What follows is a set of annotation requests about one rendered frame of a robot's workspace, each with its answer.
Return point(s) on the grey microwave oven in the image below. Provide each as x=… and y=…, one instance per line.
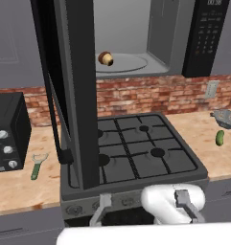
x=126, y=28

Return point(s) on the grey wall cupboard door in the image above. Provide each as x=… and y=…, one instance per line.
x=14, y=41
x=227, y=48

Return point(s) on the dark grey gas hob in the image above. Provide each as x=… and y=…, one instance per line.
x=145, y=150

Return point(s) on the brown chocolate cupcake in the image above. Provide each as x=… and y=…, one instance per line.
x=105, y=58

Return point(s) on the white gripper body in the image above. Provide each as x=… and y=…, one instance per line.
x=196, y=197

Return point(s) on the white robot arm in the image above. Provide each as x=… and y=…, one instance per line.
x=155, y=204

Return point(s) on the green pickle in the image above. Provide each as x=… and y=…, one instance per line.
x=219, y=138

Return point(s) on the silver toaster oven knob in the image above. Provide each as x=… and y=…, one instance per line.
x=8, y=149
x=3, y=134
x=12, y=164

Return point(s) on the black toaster oven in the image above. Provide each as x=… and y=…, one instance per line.
x=8, y=124

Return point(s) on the grey microwave turntable plate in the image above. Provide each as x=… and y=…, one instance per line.
x=129, y=62

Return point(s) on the grey hob knob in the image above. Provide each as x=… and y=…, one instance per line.
x=96, y=205
x=127, y=201
x=73, y=209

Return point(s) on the grey wall socket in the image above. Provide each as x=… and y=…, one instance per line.
x=212, y=89

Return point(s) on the grey drawer front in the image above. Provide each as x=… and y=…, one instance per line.
x=24, y=223
x=220, y=204

